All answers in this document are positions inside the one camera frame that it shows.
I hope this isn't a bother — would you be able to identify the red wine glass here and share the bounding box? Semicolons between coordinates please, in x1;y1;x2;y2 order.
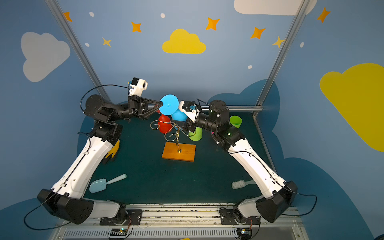
157;110;173;134

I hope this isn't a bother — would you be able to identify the blue wine glass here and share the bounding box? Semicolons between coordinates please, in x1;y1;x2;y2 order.
159;95;187;122

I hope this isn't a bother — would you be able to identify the green wine glass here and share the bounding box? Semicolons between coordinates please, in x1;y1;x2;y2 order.
230;116;243;129
188;127;203;142

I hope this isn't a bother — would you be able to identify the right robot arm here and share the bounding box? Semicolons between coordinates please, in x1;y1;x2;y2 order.
179;100;298;223

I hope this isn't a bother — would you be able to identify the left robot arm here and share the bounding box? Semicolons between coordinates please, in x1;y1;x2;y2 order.
37;95;163;225

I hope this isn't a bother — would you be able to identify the wooden rack base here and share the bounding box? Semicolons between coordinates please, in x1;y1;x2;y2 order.
162;142;196;162

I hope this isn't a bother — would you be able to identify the yellow glove with logo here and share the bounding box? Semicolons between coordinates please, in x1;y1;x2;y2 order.
104;140;121;161

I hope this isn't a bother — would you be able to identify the white scrub brush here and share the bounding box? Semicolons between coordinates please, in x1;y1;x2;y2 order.
231;180;256;190

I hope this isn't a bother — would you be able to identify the light blue plastic scoop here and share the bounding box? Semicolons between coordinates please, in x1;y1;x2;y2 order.
89;174;127;193

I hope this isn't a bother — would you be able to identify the gold wire wine glass rack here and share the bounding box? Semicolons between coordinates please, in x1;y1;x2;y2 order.
150;120;189;144

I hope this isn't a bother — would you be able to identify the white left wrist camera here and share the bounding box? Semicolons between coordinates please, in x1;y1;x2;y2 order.
128;78;148;97

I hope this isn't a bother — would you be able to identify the horizontal aluminium back rail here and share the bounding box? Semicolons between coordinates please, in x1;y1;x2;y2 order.
199;105;263;112

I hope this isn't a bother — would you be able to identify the front aluminium rail bed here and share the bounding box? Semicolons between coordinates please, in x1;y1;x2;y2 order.
50;203;309;240

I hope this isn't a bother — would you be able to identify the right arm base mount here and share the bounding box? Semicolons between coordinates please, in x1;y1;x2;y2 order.
218;196;262;225

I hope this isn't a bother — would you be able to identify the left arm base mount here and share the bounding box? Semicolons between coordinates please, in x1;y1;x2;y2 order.
100;207;143;226

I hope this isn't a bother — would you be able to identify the left aluminium frame post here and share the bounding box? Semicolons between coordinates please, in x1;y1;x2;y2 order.
45;0;111;101

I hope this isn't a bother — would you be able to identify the aluminium frame post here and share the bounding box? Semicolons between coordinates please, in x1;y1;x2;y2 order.
255;0;311;112
45;0;111;101

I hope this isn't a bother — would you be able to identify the right aluminium frame post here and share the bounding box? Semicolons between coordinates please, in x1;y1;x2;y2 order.
255;0;311;112

